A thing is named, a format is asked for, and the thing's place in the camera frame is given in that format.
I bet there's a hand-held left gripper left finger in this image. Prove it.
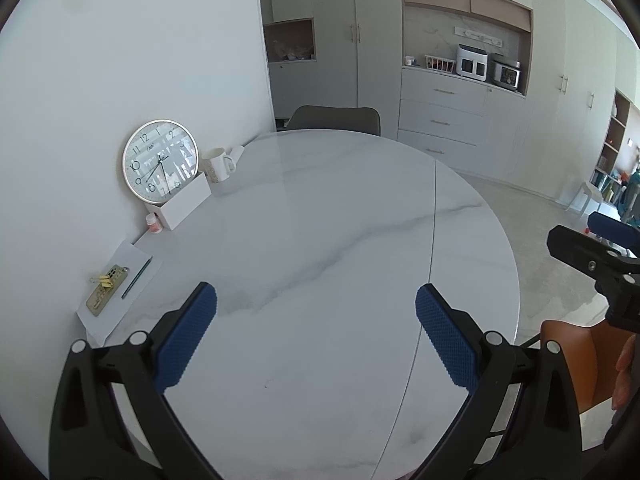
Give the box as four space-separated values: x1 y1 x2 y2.
47 281 221 480

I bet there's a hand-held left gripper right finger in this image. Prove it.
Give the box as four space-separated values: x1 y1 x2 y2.
415 282 583 480

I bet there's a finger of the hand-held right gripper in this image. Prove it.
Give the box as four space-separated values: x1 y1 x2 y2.
546 225 640 292
587 211 640 252

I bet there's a person's right hand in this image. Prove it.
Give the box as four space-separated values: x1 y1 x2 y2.
612 332 640 412

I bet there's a blue child seat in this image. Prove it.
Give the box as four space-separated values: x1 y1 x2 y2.
617 170 640 226

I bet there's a white stool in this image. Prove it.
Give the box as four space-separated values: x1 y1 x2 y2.
565 180 603 216

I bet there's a white paper sheet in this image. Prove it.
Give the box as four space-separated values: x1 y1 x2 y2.
76 240 165 336

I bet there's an orange chair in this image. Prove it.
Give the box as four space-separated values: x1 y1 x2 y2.
540 319 640 413

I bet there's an open bookshelf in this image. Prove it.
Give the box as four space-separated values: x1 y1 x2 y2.
590 87 633 206

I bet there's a dark pen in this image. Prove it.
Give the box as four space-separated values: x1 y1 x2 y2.
121 258 152 299

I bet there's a tall white wardrobe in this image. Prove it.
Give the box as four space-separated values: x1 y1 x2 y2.
510 0 631 206

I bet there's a white rectangular box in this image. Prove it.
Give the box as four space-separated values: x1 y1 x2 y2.
144 171 212 232

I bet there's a white mug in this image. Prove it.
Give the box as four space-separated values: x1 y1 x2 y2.
201 147 237 184

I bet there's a silver countertop appliance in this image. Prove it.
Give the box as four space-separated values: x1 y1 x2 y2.
489 55 523 92

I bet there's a white countertop appliance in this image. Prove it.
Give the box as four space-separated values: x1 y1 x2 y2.
456 43 488 80

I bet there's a grey chair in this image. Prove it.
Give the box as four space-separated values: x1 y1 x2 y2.
287 105 382 137

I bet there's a white cupboard with niche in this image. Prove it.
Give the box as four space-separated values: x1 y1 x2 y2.
257 0 403 133

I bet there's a round white wall clock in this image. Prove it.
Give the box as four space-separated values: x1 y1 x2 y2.
122 119 200 197

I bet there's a white wall rail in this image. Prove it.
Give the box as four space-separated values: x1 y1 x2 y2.
454 26 503 46

